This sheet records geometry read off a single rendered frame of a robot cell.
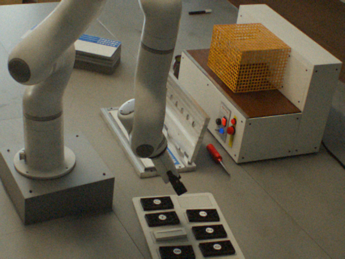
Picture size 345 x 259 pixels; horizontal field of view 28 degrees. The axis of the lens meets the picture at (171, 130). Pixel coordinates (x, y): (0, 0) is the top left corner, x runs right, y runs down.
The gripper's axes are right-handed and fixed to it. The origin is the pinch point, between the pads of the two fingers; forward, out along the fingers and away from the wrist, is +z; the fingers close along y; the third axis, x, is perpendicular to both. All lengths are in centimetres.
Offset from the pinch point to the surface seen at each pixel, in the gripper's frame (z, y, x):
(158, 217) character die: 8.0, 0.1, -10.6
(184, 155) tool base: 17.6, -32.3, 4.1
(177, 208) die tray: 13.2, -4.9, -4.7
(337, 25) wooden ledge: 88, -156, 107
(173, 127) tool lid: 12.3, -43.3, 5.5
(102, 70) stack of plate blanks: 9, -101, -11
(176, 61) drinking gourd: 18, -91, 19
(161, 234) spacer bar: 7.6, 7.9, -11.5
